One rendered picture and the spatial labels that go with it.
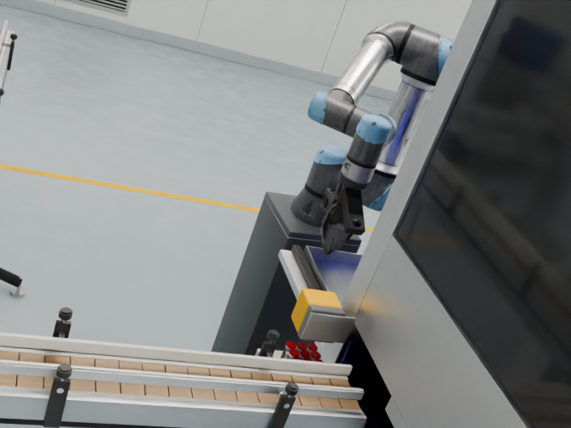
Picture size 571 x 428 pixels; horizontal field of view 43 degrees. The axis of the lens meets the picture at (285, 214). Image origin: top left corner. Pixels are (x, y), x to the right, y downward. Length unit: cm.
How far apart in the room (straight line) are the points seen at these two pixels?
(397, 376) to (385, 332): 9
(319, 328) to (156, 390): 33
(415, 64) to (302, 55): 481
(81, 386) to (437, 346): 55
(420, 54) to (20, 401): 139
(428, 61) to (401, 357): 105
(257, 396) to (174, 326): 169
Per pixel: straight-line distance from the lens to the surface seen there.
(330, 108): 179
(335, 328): 136
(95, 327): 282
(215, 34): 661
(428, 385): 115
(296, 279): 170
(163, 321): 293
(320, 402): 130
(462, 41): 122
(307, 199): 219
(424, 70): 206
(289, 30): 674
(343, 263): 185
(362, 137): 167
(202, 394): 122
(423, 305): 117
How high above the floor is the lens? 172
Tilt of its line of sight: 25 degrees down
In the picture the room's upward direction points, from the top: 20 degrees clockwise
